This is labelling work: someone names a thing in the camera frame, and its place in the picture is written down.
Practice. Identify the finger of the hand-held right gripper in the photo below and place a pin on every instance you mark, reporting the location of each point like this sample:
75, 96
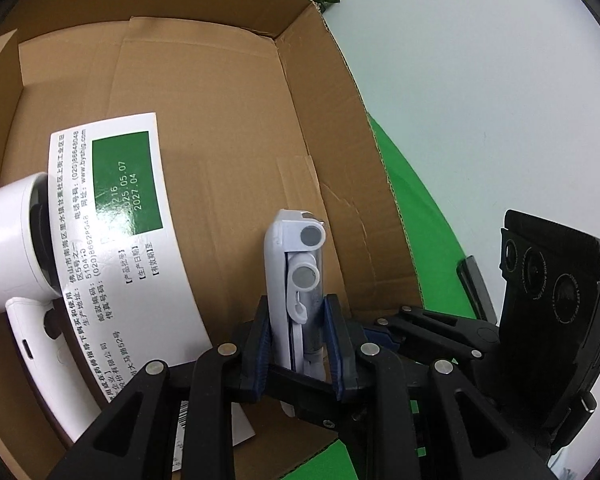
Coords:
445, 317
430, 341

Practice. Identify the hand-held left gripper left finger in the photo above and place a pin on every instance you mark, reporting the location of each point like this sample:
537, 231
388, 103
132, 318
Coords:
262, 350

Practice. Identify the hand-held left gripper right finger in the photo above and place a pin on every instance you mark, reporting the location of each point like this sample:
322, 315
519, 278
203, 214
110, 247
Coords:
337, 355

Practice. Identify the white folding phone stand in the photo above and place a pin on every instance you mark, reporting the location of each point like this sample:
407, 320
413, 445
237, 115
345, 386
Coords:
285, 240

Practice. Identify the white green-label medicine box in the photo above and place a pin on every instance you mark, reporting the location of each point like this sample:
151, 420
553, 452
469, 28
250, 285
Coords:
130, 260

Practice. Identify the shallow cardboard tray box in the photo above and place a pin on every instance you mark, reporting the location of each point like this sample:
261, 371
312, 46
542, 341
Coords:
205, 110

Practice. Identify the white handheld hair dryer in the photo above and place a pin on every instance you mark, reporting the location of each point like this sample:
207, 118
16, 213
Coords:
5, 250

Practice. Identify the green tablecloth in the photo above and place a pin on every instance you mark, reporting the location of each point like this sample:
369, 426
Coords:
420, 210

